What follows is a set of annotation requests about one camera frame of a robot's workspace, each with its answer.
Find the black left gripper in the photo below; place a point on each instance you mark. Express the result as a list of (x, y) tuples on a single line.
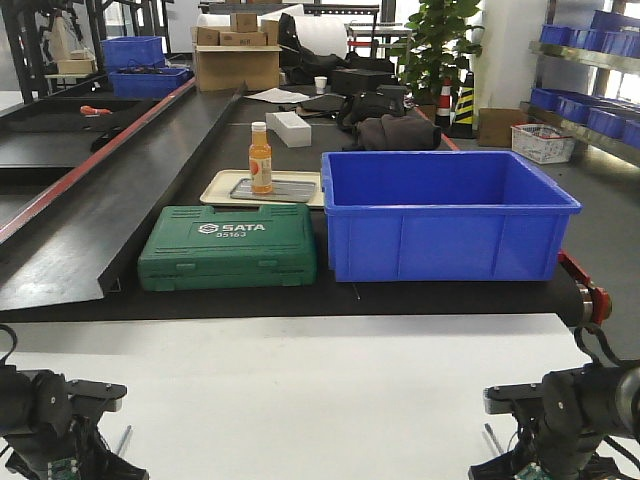
[(52, 426)]

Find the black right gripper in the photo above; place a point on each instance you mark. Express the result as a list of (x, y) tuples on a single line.
[(562, 421)]

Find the cross screwdriver green handle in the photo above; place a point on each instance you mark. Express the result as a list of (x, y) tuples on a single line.
[(124, 441)]

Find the beige plastic tray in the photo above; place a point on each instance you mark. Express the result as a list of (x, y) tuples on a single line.
[(218, 192)]

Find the small grey metal tray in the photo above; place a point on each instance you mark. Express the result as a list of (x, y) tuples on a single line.
[(282, 191)]

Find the green SATA tool case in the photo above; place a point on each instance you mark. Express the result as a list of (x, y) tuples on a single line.
[(197, 247)]

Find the large blue plastic bin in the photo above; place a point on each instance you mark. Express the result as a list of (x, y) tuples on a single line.
[(442, 215)]

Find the brown cardboard box on floor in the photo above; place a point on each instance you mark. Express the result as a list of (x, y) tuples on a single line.
[(494, 126)]

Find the yellow black traffic cone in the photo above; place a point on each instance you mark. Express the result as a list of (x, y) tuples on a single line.
[(462, 125)]

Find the red white traffic cone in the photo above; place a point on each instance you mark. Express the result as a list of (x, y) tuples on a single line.
[(443, 110)]

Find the orange juice bottle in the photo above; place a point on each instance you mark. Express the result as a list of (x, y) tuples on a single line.
[(260, 159)]

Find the dark grey cloth bundle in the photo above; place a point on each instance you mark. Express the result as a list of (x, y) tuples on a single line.
[(391, 133)]

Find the blue bin on conveyor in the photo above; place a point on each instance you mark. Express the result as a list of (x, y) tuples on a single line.
[(149, 85)]

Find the white rectangular box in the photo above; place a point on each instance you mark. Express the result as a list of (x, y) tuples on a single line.
[(290, 128)]

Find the green potted plant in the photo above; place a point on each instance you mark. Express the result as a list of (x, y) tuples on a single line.
[(438, 48)]

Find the large cardboard box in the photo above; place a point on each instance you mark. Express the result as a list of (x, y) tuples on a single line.
[(228, 67)]

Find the white paper cup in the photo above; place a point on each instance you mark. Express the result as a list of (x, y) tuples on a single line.
[(320, 83)]

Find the red conveyor end bracket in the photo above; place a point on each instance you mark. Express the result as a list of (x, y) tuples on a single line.
[(597, 303)]

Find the white wire basket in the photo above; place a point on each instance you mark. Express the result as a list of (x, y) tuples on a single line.
[(541, 143)]

